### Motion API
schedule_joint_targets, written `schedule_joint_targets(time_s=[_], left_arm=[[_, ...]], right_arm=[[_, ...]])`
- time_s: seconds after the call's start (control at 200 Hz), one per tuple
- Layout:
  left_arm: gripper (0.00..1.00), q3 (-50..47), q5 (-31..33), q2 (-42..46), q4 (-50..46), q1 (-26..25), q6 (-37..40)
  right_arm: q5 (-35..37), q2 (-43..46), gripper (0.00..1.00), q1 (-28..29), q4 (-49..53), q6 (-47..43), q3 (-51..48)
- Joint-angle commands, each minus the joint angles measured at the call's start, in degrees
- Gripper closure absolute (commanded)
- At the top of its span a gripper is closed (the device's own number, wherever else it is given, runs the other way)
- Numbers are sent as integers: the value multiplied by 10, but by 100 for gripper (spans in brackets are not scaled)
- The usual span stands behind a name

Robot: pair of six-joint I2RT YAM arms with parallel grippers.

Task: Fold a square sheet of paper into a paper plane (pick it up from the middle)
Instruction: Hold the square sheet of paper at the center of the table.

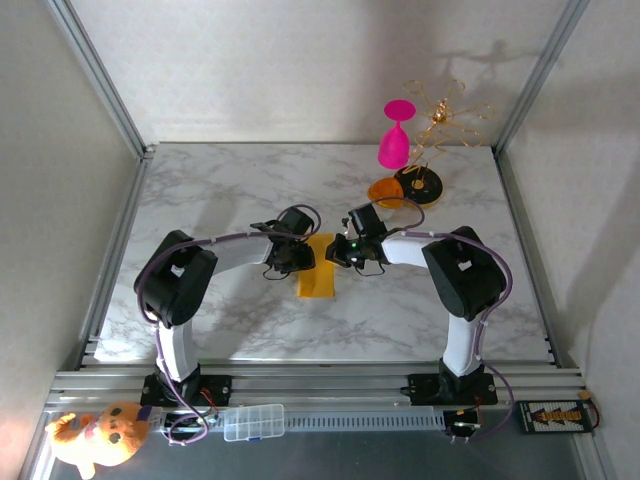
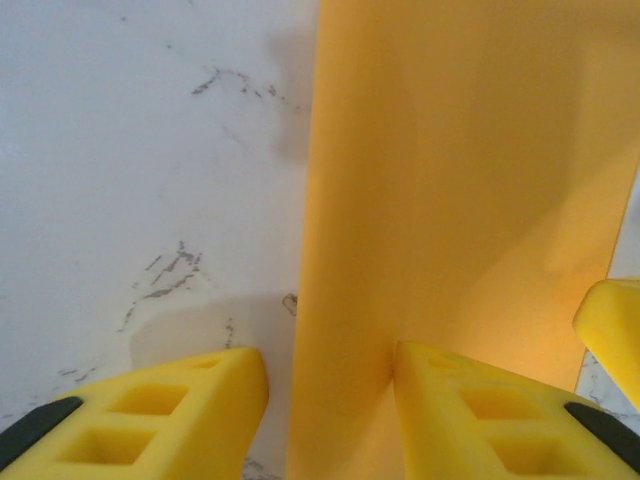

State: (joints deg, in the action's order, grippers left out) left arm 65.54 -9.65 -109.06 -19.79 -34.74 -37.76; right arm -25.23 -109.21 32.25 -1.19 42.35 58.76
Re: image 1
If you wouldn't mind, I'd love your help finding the orange paper sheet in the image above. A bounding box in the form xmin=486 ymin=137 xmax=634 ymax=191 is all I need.
xmin=296 ymin=232 xmax=336 ymax=300

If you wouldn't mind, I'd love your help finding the white cup with orange lid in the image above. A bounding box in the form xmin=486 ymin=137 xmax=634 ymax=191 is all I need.
xmin=368 ymin=177 xmax=406 ymax=220

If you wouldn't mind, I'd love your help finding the pink wine glass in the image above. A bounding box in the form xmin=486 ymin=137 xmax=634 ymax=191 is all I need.
xmin=377 ymin=98 xmax=417 ymax=169

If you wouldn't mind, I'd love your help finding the clear plastic organizer box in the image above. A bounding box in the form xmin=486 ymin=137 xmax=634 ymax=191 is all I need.
xmin=222 ymin=403 xmax=286 ymax=443

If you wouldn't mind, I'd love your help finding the small controller board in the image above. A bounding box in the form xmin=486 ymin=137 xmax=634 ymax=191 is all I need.
xmin=443 ymin=407 xmax=485 ymax=437
xmin=162 ymin=410 xmax=224 ymax=437

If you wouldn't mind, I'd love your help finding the orange plush toy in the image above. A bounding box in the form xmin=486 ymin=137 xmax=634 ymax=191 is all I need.
xmin=44 ymin=401 xmax=151 ymax=480

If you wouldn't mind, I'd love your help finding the black power distribution board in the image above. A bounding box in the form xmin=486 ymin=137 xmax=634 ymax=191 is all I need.
xmin=514 ymin=399 xmax=597 ymax=435

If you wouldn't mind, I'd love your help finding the gold wire glass rack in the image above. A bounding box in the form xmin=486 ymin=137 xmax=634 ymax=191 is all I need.
xmin=393 ymin=78 xmax=496 ymax=209

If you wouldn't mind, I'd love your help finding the aluminium mounting rail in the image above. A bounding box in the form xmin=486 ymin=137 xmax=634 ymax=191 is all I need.
xmin=43 ymin=366 xmax=587 ymax=414

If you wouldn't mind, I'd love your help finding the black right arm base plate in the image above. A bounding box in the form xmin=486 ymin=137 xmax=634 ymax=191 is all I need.
xmin=407 ymin=372 xmax=500 ymax=406

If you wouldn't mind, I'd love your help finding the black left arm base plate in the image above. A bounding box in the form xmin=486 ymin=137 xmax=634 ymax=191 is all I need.
xmin=140 ymin=373 xmax=234 ymax=407

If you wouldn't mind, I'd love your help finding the aluminium side rail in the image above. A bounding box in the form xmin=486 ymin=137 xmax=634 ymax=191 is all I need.
xmin=74 ymin=144 xmax=157 ymax=371
xmin=492 ymin=147 xmax=584 ymax=372

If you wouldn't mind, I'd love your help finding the thin red wire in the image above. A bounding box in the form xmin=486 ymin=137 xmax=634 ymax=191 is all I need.
xmin=198 ymin=387 xmax=222 ymax=417

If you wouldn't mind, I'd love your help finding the grey slotted cable duct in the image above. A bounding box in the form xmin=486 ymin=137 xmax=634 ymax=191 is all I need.
xmin=147 ymin=404 xmax=447 ymax=433

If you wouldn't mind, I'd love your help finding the aluminium frame post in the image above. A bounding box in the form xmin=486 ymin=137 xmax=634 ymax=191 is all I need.
xmin=492 ymin=0 xmax=592 ymax=157
xmin=43 ymin=0 xmax=157 ymax=160

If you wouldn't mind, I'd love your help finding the red black power wire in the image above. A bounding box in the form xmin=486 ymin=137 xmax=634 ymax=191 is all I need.
xmin=578 ymin=391 xmax=603 ymax=431

